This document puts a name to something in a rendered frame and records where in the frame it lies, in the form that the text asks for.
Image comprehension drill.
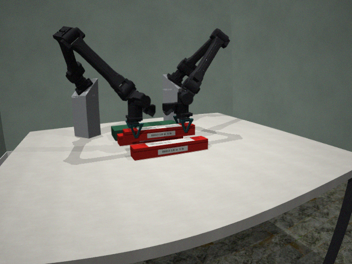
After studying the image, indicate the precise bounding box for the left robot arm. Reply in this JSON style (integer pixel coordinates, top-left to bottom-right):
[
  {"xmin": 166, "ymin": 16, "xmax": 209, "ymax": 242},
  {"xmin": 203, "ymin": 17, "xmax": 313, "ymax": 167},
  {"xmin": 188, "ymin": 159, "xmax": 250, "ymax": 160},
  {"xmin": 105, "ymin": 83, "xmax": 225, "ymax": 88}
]
[{"xmin": 162, "ymin": 28, "xmax": 230, "ymax": 116}]

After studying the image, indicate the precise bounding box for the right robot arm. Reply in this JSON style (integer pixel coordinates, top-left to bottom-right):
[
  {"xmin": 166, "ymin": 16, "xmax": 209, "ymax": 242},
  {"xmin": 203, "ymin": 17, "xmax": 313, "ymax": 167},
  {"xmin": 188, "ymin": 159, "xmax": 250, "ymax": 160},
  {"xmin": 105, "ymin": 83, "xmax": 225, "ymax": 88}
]
[{"xmin": 53, "ymin": 26, "xmax": 156, "ymax": 118}]

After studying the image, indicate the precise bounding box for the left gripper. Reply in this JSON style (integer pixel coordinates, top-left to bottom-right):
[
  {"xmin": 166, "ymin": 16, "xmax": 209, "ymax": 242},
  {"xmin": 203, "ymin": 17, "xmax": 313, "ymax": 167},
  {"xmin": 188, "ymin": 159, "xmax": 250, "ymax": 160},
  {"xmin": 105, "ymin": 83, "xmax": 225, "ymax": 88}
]
[{"xmin": 173, "ymin": 105, "xmax": 194, "ymax": 133}]

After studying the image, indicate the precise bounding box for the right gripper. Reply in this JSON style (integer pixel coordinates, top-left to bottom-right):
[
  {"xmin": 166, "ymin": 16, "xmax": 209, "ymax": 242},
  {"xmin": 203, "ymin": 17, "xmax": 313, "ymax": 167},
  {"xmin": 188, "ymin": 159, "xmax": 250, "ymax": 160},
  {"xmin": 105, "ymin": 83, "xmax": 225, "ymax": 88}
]
[{"xmin": 126, "ymin": 106, "xmax": 143, "ymax": 138}]

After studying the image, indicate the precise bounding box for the white welding electrode box with red edges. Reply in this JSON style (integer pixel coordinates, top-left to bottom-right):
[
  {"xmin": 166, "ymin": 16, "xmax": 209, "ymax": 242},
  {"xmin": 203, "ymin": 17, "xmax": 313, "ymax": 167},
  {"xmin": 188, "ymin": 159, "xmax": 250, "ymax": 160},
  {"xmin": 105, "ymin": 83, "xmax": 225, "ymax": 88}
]
[{"xmin": 130, "ymin": 136, "xmax": 208, "ymax": 161}]

